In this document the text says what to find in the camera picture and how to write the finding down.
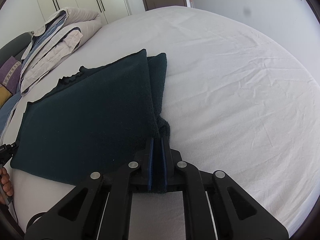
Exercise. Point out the yellow patterned cushion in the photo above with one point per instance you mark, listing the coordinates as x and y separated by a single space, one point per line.
5 95

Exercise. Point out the dark grey headboard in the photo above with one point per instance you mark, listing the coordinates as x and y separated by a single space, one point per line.
15 48

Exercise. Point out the person's left hand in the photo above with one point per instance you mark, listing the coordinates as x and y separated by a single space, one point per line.
6 185

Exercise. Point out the dark green sweater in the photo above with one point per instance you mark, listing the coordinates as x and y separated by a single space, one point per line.
95 120

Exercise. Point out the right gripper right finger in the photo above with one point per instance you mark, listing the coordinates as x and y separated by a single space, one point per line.
215 206

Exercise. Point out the blue pillow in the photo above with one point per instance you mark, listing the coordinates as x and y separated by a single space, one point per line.
6 112

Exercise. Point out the folded beige blue duvet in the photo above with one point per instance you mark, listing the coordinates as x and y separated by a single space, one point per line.
62 34

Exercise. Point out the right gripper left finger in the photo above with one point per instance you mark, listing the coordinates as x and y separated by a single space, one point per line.
99 207

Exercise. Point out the purple patterned cushion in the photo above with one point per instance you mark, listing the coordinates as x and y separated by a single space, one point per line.
10 74

